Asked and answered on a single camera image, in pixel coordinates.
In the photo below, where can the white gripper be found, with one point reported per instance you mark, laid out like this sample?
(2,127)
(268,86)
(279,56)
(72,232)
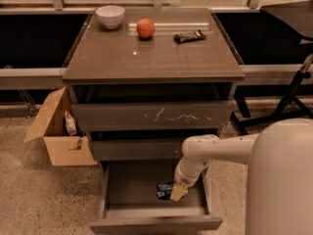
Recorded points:
(184,179)

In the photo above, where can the blue pepsi can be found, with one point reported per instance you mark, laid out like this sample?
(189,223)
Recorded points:
(164,190)

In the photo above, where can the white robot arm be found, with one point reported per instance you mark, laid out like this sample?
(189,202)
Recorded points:
(279,188)

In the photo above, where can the grey open bottom drawer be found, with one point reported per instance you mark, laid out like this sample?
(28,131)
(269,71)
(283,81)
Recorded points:
(130,203)

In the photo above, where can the grey middle drawer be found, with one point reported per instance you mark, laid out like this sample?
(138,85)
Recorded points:
(128,150)

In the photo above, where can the grey top drawer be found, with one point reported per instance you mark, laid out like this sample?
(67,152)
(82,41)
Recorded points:
(153,116)

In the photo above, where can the grey drawer cabinet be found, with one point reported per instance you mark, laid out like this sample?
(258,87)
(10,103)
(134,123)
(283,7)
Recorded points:
(118,67)

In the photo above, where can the open cardboard box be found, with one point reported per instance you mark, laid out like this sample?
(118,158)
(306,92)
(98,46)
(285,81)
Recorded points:
(50,126)

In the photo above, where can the crumpled snack bag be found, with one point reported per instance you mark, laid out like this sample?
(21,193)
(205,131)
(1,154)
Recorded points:
(70,124)

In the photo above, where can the black stand with wheels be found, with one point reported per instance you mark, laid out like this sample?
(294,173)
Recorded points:
(288,98)

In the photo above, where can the dark chocolate bar wrapper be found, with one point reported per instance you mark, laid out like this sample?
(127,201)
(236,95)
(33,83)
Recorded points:
(189,36)

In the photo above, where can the red apple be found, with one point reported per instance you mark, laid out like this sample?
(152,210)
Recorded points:
(145,28)

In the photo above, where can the white ceramic bowl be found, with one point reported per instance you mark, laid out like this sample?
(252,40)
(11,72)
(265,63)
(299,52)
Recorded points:
(110,16)

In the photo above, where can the dark side table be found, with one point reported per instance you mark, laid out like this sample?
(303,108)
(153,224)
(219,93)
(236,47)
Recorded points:
(297,15)

